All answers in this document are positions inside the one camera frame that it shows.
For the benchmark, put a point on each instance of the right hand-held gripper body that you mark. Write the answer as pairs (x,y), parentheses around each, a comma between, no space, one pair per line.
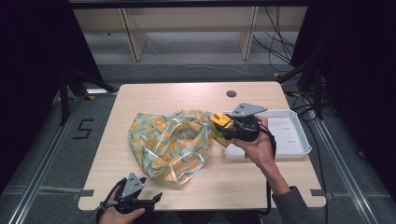
(244,123)

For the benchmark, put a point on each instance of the round grey table grommet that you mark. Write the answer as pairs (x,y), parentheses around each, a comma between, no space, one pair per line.
(231,94)

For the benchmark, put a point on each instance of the person's right hand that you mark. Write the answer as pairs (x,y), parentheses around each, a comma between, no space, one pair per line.
(258,149)

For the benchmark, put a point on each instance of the yellow block toy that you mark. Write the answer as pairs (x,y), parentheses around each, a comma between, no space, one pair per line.
(220,118)

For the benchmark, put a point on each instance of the aluminium floor rail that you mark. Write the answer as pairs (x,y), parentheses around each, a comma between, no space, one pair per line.
(342,174)
(43,168)

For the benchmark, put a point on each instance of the black metal stand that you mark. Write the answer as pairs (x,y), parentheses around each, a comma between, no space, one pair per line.
(70,84)
(311,81)

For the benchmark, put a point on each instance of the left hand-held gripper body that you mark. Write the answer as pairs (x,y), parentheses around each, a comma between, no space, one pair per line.
(130,193)

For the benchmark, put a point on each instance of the person's left hand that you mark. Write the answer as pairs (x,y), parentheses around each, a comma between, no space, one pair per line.
(120,216)

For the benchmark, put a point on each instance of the white plastic tray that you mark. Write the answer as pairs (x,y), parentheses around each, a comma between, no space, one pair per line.
(288,133)

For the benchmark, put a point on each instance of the yellow floral cloth bag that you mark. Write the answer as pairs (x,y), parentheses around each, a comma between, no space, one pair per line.
(171,144)

